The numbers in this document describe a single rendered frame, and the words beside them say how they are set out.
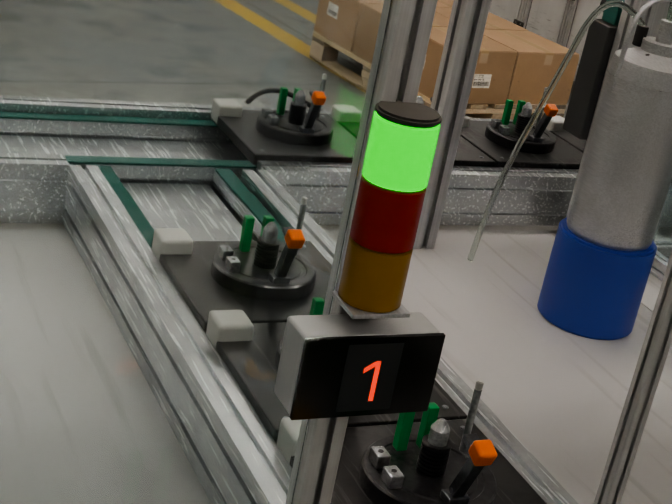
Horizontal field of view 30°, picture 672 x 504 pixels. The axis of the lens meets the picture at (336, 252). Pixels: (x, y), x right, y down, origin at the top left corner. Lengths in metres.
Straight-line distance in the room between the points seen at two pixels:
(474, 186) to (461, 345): 0.52
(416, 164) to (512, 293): 1.19
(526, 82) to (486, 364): 4.36
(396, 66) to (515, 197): 1.45
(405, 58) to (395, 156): 0.08
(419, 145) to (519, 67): 5.16
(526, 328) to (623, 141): 0.33
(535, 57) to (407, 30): 5.19
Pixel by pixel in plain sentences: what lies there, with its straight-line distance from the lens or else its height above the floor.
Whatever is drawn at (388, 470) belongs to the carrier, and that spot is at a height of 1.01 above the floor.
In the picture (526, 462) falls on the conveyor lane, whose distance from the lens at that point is 1.42.
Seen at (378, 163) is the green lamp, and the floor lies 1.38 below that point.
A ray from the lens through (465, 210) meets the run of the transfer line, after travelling 2.32.
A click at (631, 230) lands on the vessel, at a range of 1.95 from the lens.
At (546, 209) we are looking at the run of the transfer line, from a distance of 2.42.
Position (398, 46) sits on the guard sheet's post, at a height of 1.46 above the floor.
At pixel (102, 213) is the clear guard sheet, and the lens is 0.91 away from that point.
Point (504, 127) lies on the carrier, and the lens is 2.48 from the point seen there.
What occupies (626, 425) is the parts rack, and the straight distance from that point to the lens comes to 1.34.
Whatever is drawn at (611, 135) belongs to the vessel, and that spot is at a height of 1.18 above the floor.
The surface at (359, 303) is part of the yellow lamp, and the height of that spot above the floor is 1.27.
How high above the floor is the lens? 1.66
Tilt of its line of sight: 23 degrees down
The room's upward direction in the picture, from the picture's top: 11 degrees clockwise
